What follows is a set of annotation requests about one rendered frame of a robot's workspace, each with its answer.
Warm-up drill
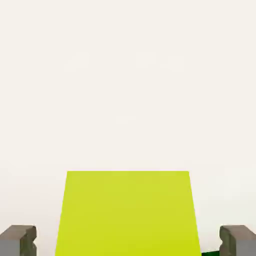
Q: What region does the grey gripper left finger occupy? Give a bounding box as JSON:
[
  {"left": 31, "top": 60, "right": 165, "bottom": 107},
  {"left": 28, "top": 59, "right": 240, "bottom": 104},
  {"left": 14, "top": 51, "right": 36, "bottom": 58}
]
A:
[{"left": 0, "top": 224, "right": 38, "bottom": 256}]

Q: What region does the small green cube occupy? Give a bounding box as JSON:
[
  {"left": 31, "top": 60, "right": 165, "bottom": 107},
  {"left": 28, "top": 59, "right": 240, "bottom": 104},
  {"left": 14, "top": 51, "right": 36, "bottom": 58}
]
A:
[{"left": 201, "top": 249, "right": 221, "bottom": 256}]

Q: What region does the large yellow-green box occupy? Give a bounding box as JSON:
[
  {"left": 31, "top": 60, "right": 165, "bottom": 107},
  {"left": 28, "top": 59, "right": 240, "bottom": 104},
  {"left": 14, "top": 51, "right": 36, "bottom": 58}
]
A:
[{"left": 54, "top": 170, "right": 202, "bottom": 256}]

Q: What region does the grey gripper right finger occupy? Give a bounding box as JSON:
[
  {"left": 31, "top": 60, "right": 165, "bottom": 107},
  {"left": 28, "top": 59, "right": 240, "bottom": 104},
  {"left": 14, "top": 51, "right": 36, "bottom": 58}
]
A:
[{"left": 219, "top": 224, "right": 256, "bottom": 256}]

